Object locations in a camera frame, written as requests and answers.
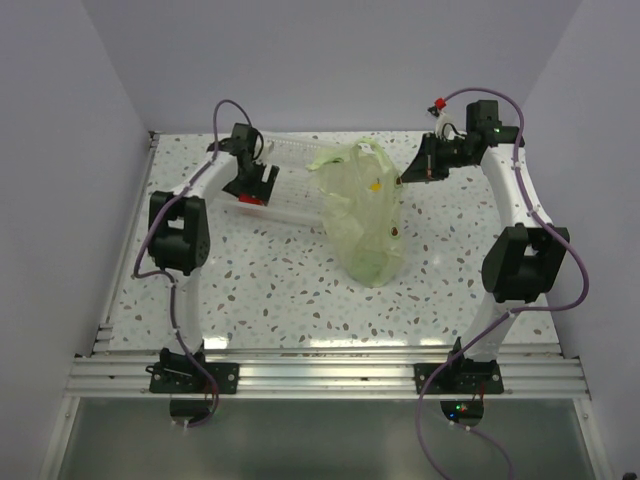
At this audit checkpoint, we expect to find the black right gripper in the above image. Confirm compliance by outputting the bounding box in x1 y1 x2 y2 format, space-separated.
400 132 477 184

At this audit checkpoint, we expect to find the red fake tomato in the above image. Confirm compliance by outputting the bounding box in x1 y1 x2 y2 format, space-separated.
238 194 265 206

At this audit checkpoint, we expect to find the light green avocado plastic bag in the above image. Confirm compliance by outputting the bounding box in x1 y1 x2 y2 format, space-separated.
307 138 406 288

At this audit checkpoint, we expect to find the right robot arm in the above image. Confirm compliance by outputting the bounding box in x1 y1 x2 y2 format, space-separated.
400 100 570 393

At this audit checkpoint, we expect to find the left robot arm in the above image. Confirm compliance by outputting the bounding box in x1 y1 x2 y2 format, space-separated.
142 123 279 356

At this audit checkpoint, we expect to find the white plastic mesh basket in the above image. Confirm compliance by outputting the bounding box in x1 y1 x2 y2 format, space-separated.
214 132 333 227

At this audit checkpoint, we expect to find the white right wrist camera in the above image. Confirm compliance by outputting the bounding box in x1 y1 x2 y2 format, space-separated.
427 98 456 140

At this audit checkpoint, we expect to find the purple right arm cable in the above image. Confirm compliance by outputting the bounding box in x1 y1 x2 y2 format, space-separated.
414 87 589 480

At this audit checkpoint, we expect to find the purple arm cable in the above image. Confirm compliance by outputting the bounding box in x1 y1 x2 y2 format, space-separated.
132 99 266 431
414 87 589 480

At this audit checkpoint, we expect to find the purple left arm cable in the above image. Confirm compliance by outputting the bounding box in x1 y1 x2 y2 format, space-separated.
132 99 266 431

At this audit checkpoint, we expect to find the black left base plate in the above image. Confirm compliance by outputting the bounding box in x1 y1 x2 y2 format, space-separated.
145 362 240 395

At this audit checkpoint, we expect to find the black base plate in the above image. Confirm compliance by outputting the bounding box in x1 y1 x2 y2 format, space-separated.
425 360 505 395
145 362 240 395

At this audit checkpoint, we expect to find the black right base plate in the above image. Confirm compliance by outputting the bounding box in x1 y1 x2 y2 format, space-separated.
425 360 505 395

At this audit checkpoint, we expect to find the aluminium rail frame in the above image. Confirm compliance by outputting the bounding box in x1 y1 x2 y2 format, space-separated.
37 130 614 480

